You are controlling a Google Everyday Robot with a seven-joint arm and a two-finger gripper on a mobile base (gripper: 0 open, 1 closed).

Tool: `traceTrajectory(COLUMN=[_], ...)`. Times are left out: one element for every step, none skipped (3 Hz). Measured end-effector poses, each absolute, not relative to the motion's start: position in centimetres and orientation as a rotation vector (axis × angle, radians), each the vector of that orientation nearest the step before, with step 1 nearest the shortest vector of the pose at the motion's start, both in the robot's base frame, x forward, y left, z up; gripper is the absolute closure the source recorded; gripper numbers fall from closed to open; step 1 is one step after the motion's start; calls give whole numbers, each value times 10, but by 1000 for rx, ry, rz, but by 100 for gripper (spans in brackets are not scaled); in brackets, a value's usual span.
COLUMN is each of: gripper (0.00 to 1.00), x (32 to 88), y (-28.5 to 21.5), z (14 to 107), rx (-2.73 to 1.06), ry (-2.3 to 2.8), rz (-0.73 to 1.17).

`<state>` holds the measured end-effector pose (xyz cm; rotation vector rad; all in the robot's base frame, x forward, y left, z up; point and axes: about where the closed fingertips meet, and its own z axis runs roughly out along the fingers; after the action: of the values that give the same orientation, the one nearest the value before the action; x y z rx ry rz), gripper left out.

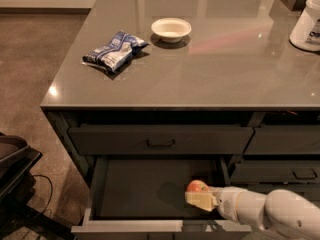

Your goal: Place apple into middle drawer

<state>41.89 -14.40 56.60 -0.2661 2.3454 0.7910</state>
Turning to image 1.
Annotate white wipes canister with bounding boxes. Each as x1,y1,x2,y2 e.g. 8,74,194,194
289,0,320,52

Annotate grey top right drawer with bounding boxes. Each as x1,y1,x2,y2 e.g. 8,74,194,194
245,125,320,155

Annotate red apple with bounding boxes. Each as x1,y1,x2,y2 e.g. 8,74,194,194
187,180,209,192

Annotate black floor cable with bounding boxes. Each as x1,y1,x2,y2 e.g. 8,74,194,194
31,174,54,218

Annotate grey top left drawer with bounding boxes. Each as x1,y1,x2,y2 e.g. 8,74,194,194
68,125,254,155

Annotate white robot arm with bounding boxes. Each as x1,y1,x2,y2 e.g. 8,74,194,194
185,185,320,240

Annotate grey middle right drawer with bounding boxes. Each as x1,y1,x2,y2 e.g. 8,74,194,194
230,160,320,184

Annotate grey counter cabinet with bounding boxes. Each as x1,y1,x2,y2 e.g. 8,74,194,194
41,0,320,189

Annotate open middle drawer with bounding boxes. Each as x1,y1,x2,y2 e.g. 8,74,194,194
72,158,251,240

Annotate black top drawer handle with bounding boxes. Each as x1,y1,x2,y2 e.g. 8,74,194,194
146,139,176,149

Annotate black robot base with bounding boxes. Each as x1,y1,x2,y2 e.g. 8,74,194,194
0,134,76,240

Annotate blue chip bag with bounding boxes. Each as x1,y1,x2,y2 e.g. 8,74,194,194
82,31,149,73

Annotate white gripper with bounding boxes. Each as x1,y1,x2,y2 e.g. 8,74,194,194
185,187,246,221

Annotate white paper bowl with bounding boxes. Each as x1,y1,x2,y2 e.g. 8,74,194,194
151,18,192,43

